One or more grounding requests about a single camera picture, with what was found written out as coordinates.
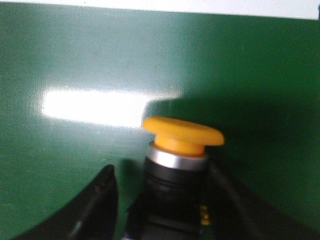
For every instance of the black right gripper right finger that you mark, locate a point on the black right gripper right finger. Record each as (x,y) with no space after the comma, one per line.
(237,213)

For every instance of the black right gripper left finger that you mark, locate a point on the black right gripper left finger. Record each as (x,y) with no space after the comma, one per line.
(91,215)

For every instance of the yellow mushroom push button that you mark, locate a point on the yellow mushroom push button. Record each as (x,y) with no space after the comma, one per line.
(174,172)

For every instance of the green conveyor belt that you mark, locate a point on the green conveyor belt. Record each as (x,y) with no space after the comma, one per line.
(76,83)

